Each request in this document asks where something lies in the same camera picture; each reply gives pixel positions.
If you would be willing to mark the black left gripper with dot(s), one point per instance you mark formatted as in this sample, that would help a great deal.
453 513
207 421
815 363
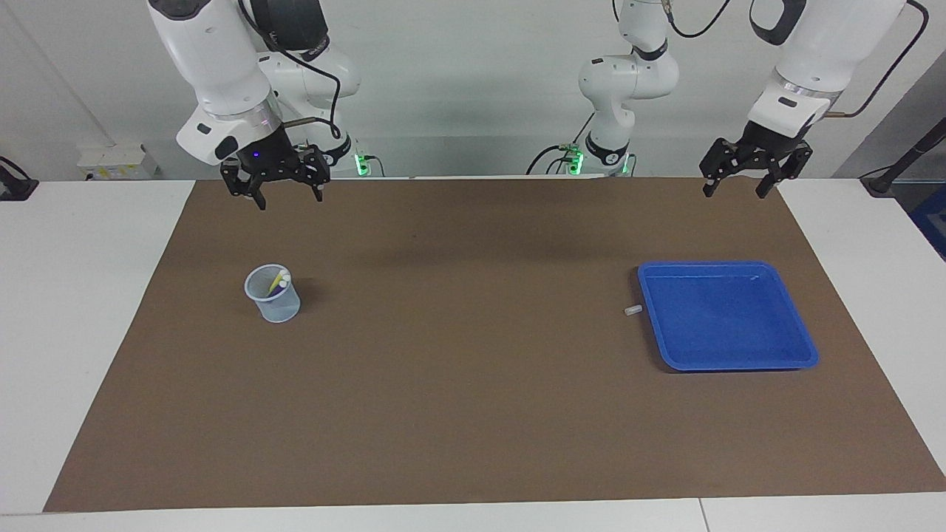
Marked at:
765 148

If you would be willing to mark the black clamp mount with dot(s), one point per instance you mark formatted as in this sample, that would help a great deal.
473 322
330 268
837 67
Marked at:
15 186

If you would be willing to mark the translucent plastic cup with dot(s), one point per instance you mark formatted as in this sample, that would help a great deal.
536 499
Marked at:
277 310

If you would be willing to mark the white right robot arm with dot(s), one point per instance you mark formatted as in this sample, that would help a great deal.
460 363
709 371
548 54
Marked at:
214 66

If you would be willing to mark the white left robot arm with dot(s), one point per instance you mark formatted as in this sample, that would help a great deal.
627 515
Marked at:
820 52

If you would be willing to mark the blue box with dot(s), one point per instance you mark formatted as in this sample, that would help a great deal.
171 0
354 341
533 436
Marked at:
933 222

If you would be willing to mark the yellow highlighter pen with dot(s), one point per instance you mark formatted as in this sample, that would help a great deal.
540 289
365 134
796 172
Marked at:
277 281

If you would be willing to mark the blue plastic tray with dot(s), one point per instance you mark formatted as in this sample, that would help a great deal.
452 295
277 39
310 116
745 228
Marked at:
724 325

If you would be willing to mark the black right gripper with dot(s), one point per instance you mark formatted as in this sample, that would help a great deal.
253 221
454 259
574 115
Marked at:
273 162

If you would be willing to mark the brown table mat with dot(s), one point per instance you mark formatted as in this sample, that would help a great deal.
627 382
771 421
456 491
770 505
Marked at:
473 369

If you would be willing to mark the black stand pole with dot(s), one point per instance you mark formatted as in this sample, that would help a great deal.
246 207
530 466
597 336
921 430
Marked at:
913 151

